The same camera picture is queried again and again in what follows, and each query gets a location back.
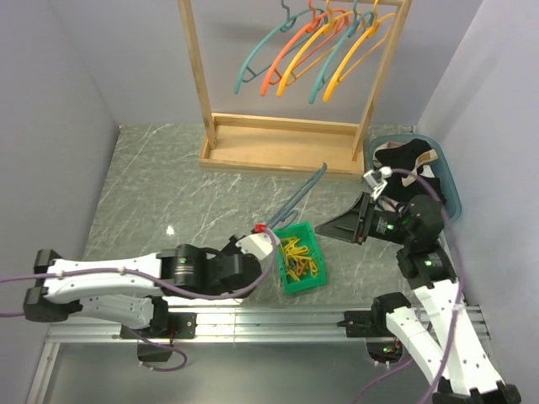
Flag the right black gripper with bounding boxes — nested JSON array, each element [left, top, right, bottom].
[[316, 192, 415, 247]]

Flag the teal hanger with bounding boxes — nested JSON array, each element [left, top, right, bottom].
[[307, 0, 376, 105], [233, 0, 317, 96], [265, 162, 328, 230]]

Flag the black underwear back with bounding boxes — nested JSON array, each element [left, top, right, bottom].
[[373, 139, 438, 175]]

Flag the black underwear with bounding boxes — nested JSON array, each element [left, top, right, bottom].
[[382, 174, 446, 204], [373, 139, 438, 175]]

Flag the orange clothes hanger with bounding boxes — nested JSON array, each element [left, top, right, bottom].
[[259, 1, 324, 97]]

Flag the black underwear front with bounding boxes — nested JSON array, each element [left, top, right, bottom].
[[382, 174, 446, 204]]

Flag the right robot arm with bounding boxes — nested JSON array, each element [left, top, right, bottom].
[[315, 193, 521, 403]]

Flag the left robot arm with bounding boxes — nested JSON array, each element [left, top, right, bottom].
[[23, 240, 271, 338]]

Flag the yellow hanger right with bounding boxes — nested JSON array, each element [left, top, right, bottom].
[[323, 1, 396, 103]]

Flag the yellow hanger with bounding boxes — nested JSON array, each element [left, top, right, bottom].
[[323, 1, 396, 103], [272, 1, 353, 98]]

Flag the yellow hanger left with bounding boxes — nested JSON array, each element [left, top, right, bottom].
[[272, 1, 353, 98]]

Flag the yellow clothespins in bin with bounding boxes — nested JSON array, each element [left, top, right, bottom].
[[279, 237, 319, 283]]

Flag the green plastic bin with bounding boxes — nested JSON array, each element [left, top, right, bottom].
[[275, 222, 327, 295]]

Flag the teal laundry basket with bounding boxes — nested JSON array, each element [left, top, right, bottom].
[[363, 133, 462, 222]]

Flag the wooden clothes rack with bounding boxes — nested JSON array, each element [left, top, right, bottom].
[[178, 1, 412, 178]]

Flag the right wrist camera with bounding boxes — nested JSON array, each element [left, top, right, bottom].
[[363, 167, 392, 201]]

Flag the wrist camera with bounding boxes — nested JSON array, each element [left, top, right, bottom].
[[363, 167, 392, 201], [235, 223, 277, 261]]

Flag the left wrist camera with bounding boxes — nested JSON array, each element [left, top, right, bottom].
[[235, 223, 277, 261]]

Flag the aluminium mounting rail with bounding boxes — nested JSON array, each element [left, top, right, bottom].
[[28, 300, 506, 403]]

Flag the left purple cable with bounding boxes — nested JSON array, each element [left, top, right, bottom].
[[0, 229, 281, 372]]

